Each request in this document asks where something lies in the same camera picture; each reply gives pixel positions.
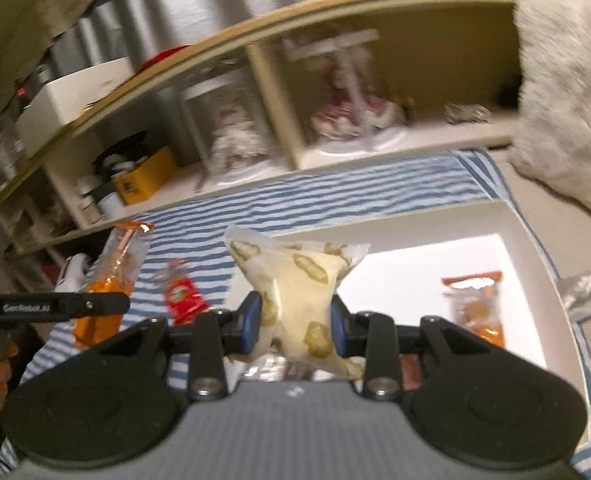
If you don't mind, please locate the blue white striped blanket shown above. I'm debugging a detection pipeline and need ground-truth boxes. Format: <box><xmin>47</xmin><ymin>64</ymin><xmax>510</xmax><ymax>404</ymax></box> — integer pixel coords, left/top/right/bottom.
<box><xmin>20</xmin><ymin>148</ymin><xmax>591</xmax><ymax>479</ymax></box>

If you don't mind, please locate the orange snack bag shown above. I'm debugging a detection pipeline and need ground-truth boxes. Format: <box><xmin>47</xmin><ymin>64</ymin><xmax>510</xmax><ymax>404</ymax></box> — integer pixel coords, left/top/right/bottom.
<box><xmin>72</xmin><ymin>221</ymin><xmax>154</xmax><ymax>349</ymax></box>
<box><xmin>441</xmin><ymin>271</ymin><xmax>505</xmax><ymax>348</ymax></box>

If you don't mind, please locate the red snack bag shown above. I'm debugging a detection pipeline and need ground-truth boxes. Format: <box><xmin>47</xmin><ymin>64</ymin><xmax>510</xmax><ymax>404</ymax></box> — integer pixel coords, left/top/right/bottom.
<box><xmin>154</xmin><ymin>259</ymin><xmax>210</xmax><ymax>325</ymax></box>

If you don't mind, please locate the white cardboard tray box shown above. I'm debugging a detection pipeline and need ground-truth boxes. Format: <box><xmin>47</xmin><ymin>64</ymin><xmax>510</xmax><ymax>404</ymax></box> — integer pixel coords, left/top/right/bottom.
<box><xmin>269</xmin><ymin>199</ymin><xmax>591</xmax><ymax>453</ymax></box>

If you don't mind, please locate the white box on shelf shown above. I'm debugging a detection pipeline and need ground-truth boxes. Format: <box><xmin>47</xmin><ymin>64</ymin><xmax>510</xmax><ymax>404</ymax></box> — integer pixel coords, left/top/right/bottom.
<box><xmin>15</xmin><ymin>58</ymin><xmax>134</xmax><ymax>157</ymax></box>

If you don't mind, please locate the red dress doll in case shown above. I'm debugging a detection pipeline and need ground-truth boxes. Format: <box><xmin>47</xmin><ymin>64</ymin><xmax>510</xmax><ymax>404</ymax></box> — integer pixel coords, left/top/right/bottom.
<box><xmin>282</xmin><ymin>28</ymin><xmax>408</xmax><ymax>156</ymax></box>

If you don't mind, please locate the white space heater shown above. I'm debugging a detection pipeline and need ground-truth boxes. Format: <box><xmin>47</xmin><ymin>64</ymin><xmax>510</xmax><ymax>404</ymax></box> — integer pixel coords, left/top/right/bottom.
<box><xmin>55</xmin><ymin>252</ymin><xmax>90</xmax><ymax>292</ymax></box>

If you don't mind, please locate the small labelled jar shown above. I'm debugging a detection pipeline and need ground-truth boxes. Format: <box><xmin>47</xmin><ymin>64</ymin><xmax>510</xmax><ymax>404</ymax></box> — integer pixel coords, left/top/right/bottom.
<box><xmin>80</xmin><ymin>195</ymin><xmax>102</xmax><ymax>224</ymax></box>

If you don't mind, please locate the brown triangular snack packet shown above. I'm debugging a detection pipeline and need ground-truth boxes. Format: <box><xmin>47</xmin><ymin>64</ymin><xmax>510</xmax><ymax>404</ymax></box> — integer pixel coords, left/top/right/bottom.
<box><xmin>399</xmin><ymin>354</ymin><xmax>423</xmax><ymax>390</ymax></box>

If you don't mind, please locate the silver foil packet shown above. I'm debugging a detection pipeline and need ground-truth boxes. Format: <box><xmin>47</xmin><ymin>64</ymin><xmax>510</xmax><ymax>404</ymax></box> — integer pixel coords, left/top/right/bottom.
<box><xmin>557</xmin><ymin>272</ymin><xmax>591</xmax><ymax>323</ymax></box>

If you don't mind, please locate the white dress doll in case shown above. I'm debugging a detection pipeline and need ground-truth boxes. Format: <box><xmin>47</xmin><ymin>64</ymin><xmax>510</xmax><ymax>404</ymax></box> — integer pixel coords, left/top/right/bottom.
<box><xmin>178</xmin><ymin>66</ymin><xmax>278</xmax><ymax>183</ymax></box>

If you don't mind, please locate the tangled trinket on shelf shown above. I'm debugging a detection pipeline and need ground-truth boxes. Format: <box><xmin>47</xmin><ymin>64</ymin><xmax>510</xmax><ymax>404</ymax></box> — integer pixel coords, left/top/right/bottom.
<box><xmin>444</xmin><ymin>102</ymin><xmax>492</xmax><ymax>125</ymax></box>

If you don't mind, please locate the wooden headboard shelf unit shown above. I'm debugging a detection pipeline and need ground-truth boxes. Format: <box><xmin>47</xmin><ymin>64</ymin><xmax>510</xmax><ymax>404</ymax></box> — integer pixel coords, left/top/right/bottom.
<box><xmin>0</xmin><ymin>0</ymin><xmax>520</xmax><ymax>258</ymax></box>

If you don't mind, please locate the cream patterned snack bag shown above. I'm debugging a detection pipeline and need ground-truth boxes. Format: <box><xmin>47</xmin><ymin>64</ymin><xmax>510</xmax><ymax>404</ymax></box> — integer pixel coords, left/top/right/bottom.
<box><xmin>224</xmin><ymin>226</ymin><xmax>369</xmax><ymax>379</ymax></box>

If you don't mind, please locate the white cylindrical container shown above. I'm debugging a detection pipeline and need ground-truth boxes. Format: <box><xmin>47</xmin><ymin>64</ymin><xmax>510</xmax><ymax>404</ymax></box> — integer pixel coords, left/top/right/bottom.
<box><xmin>97</xmin><ymin>191</ymin><xmax>124</xmax><ymax>220</ymax></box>

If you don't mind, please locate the yellow cardboard box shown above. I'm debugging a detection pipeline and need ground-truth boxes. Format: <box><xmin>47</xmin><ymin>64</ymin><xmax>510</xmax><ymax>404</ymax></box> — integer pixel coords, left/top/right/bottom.
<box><xmin>112</xmin><ymin>146</ymin><xmax>177</xmax><ymax>206</ymax></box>

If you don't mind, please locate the fluffy white pillow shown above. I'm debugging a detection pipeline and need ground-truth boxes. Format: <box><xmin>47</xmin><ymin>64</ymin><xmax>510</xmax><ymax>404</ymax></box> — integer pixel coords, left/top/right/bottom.
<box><xmin>509</xmin><ymin>0</ymin><xmax>591</xmax><ymax>211</ymax></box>

